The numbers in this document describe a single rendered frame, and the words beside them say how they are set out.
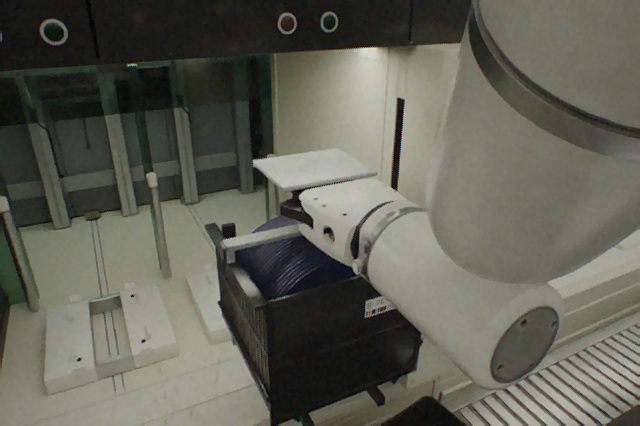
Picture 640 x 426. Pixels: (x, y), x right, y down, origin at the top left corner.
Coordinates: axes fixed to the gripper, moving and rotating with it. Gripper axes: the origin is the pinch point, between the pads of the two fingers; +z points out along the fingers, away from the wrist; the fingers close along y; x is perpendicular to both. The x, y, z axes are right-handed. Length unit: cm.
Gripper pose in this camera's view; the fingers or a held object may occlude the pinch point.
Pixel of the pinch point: (315, 183)
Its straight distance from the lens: 56.3
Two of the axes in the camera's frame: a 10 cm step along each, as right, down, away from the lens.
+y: 9.0, -1.8, 4.0
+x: 0.1, -9.1, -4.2
